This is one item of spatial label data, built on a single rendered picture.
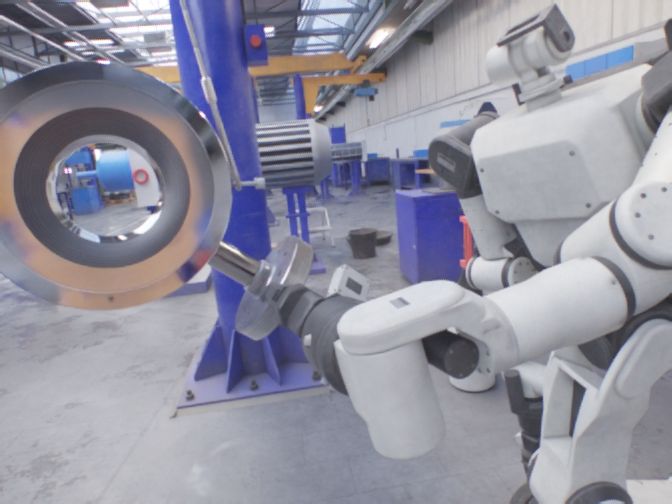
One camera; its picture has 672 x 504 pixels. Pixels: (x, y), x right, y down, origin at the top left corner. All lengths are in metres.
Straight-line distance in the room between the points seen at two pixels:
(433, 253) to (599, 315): 3.02
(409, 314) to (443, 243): 3.09
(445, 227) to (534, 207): 2.68
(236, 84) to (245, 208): 0.57
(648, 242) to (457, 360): 0.18
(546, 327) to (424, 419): 0.13
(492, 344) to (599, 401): 0.52
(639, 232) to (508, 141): 0.36
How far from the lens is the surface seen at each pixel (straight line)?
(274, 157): 4.06
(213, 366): 2.45
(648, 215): 0.44
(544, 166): 0.71
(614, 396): 0.89
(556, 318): 0.41
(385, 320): 0.34
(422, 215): 3.33
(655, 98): 0.65
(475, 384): 2.14
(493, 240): 0.95
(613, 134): 0.68
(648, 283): 0.45
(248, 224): 2.16
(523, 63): 0.76
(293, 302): 0.53
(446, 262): 3.47
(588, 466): 0.98
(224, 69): 2.18
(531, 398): 1.12
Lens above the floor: 1.11
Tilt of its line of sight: 13 degrees down
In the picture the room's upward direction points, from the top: 6 degrees counter-clockwise
